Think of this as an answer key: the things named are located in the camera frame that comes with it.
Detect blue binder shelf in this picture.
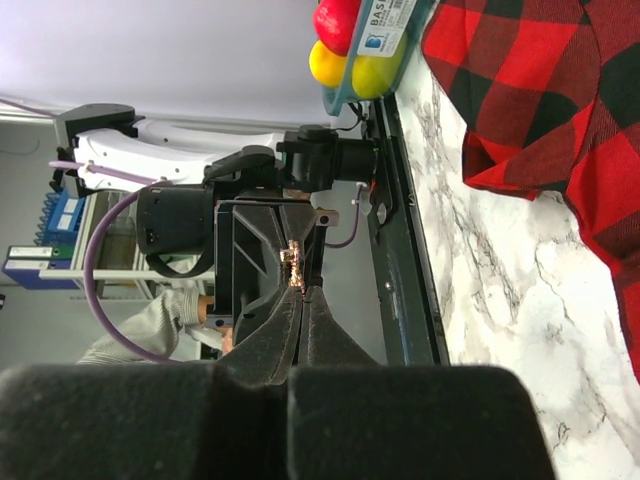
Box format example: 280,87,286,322
2,192,85,290

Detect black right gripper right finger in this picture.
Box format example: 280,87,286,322
287,287,555,479

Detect person forearm grey sleeve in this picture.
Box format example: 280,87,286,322
78,288,215,365

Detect teal plastic fruit tray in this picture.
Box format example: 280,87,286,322
323,0,436,116

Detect red black plaid shirt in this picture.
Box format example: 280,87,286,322
422,0,639,363

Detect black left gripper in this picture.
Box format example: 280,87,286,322
136,182,339,330

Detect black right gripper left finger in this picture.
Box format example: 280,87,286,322
1,296,298,479

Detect gold leaf brooch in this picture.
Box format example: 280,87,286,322
280,240,306,293

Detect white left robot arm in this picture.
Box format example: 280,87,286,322
54,103,379,337

